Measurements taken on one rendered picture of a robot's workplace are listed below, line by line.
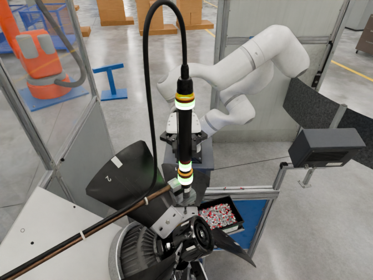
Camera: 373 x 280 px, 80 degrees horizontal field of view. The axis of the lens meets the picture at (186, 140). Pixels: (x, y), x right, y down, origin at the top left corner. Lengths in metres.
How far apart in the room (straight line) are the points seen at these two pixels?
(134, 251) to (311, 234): 1.87
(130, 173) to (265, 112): 2.33
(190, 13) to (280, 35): 7.99
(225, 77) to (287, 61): 0.24
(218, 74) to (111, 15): 9.06
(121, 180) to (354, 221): 2.34
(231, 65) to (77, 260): 0.74
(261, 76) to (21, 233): 0.97
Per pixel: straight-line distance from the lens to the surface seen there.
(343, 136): 1.27
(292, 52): 0.89
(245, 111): 1.18
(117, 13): 9.71
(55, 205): 0.80
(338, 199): 2.80
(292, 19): 2.51
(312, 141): 1.17
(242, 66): 0.77
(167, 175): 0.94
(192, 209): 0.84
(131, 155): 0.68
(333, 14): 2.68
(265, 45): 0.79
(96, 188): 0.65
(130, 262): 0.81
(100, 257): 0.83
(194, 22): 8.78
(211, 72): 0.74
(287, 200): 2.53
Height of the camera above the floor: 1.88
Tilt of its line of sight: 39 degrees down
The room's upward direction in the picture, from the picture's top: straight up
